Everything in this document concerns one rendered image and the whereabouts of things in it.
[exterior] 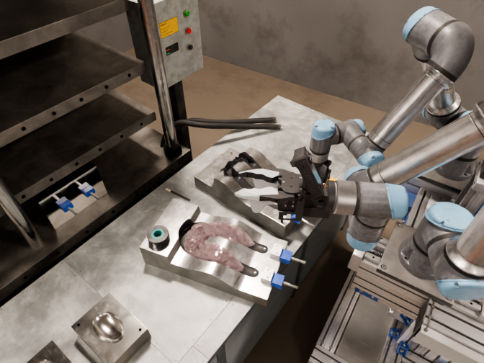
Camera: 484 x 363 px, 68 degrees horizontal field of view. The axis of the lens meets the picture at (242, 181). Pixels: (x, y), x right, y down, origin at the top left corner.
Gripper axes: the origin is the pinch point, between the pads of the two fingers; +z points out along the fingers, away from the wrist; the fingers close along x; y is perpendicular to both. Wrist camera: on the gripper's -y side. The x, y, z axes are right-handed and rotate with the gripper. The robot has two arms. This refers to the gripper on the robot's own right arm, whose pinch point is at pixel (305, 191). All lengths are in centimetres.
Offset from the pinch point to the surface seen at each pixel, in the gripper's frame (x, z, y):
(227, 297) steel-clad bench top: -51, 13, 0
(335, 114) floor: 186, 94, -66
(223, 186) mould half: -17.8, 1.7, -29.8
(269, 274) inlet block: -38.7, 4.8, 8.9
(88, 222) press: -62, 14, -70
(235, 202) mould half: -17.9, 8.0, -23.5
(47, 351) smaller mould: -102, 7, -30
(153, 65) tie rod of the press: -9, -36, -74
